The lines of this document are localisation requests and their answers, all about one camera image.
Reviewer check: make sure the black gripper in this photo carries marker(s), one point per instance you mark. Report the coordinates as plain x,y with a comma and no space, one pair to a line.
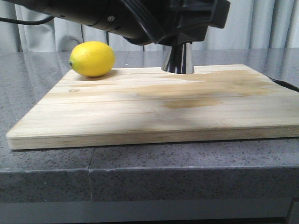
188,20

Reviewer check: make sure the steel double jigger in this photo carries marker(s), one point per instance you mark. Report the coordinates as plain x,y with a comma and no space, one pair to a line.
179,59

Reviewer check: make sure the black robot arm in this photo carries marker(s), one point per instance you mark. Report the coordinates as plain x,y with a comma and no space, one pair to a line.
141,22

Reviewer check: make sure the grey curtain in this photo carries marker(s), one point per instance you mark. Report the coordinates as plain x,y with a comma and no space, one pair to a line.
251,24

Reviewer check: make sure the wooden cutting board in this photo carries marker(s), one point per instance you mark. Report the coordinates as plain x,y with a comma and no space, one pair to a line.
148,105

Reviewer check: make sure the yellow lemon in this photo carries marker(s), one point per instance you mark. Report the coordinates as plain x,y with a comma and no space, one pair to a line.
92,59

